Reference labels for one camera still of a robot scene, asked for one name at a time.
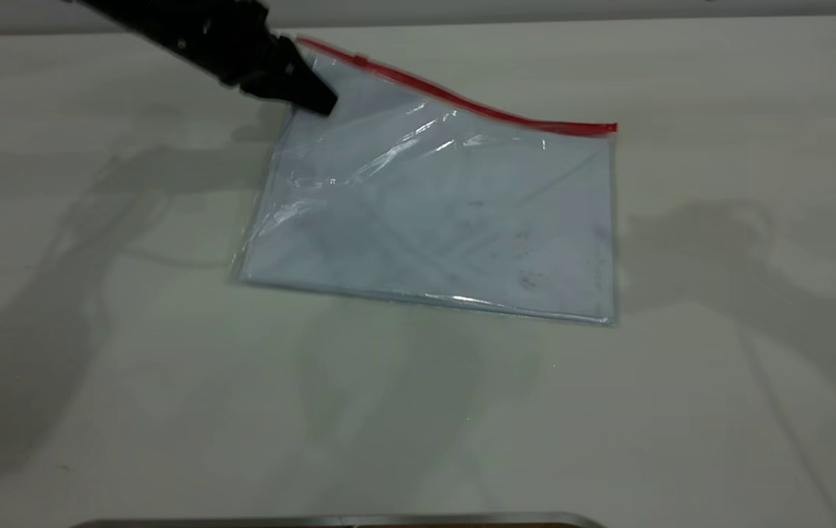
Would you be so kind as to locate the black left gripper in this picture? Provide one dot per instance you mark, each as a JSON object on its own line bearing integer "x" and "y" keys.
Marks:
{"x": 257, "y": 60}

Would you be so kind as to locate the clear plastic red-zip bag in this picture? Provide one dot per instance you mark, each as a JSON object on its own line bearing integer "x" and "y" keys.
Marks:
{"x": 447, "y": 213}

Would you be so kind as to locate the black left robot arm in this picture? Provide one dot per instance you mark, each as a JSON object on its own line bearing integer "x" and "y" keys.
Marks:
{"x": 161, "y": 26}

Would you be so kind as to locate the red zipper slider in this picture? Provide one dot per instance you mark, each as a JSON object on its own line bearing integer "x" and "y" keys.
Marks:
{"x": 361, "y": 59}

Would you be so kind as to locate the grey metal bar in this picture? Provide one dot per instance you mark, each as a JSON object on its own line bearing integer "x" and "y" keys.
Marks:
{"x": 337, "y": 521}

